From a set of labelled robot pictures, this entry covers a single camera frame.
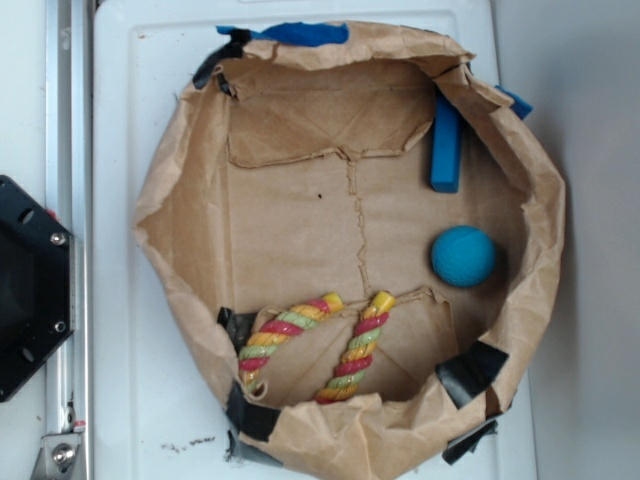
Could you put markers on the blue rectangular block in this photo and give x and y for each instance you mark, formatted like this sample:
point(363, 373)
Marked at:
point(446, 148)

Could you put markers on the brown paper bag bin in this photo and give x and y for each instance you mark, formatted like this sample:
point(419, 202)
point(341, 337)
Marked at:
point(300, 171)

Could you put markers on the black tape inside left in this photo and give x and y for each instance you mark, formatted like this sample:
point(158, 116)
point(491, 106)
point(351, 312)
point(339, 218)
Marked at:
point(238, 326)

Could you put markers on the blue ball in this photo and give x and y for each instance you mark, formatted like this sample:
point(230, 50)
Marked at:
point(463, 256)

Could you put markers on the black tape bottom left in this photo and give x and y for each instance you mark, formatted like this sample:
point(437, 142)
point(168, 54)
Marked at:
point(256, 421)

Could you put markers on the black tape lower right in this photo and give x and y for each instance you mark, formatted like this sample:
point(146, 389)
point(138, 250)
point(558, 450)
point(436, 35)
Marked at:
point(469, 374)

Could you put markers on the blue tape strip top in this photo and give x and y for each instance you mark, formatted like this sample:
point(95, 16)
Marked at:
point(292, 33)

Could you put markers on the black tape top left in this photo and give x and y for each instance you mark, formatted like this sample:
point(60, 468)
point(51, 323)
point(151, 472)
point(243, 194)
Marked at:
point(233, 49)

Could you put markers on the white plastic tray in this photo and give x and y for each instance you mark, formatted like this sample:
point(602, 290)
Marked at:
point(153, 415)

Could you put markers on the blue tape piece right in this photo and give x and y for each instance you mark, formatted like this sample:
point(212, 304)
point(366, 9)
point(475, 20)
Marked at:
point(519, 106)

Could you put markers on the black tape bottom right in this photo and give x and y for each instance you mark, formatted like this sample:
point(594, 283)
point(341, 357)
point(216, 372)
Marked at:
point(467, 443)

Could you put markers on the colourful twisted rope toy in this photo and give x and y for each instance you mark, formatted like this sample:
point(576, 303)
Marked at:
point(293, 322)

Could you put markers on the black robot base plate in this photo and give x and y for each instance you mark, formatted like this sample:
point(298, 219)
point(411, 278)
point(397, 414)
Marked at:
point(35, 287)

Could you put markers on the aluminium extrusion rail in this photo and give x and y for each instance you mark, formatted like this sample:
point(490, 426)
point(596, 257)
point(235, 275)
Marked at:
point(68, 192)

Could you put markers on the metal corner bracket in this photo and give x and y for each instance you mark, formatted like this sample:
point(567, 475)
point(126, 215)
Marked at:
point(57, 457)

